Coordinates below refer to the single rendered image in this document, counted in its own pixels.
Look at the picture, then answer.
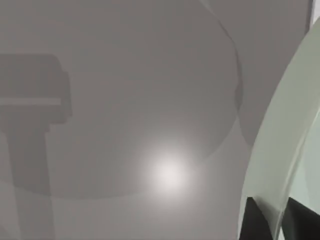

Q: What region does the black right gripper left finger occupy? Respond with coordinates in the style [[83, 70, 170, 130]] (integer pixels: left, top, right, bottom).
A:
[[239, 196, 280, 240]]

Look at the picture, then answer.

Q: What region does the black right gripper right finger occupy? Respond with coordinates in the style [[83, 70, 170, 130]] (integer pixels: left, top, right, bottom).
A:
[[281, 196, 320, 240]]

